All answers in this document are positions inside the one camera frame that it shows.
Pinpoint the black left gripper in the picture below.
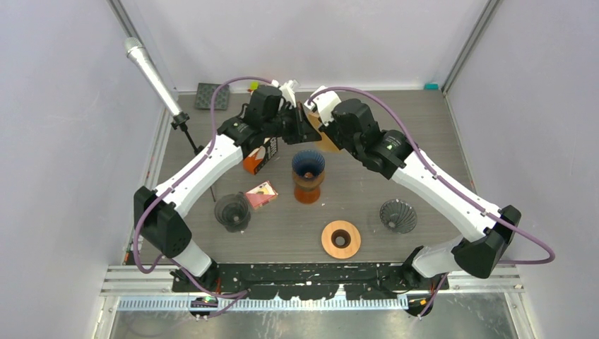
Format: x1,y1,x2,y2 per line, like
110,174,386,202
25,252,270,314
263,102,322,146

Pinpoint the coffee paper filter box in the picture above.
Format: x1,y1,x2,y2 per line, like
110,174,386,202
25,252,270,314
242,138,278,175

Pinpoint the blue ribbed dripper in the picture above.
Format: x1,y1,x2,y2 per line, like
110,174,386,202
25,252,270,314
291,150,326,178

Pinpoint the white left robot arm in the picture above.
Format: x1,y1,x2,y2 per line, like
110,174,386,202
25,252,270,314
134,80,321,292

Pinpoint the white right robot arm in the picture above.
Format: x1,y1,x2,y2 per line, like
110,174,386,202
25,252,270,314
305,93,521,290

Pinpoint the grey ribbed dripper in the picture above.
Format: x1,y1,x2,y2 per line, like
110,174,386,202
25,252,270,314
379,198,417,234

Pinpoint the dark smoky glass dripper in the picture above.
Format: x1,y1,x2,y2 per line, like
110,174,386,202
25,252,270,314
214,192,251,233

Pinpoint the dark grey studded plate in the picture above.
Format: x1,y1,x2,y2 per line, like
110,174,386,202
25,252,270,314
194,83,230,111

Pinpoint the amber glass carafe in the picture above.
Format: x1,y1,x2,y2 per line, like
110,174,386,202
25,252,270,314
294,185,321,204

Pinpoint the teal block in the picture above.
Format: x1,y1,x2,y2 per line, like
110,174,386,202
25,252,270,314
423,83,439,90

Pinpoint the silver microphone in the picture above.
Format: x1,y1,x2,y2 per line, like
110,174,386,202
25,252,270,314
124,37,183,119

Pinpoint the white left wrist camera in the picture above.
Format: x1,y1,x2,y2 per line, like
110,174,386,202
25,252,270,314
271,79,300,108

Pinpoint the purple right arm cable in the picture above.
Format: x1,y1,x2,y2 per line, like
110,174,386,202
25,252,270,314
306,85,557,319

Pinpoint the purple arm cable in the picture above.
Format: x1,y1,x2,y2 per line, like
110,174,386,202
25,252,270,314
131,76,282,319
306,85,557,319

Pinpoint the light wooden dripper ring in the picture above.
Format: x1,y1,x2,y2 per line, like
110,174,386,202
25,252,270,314
321,220,362,260

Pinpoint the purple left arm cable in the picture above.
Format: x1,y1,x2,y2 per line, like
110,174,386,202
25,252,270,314
131,76,282,319

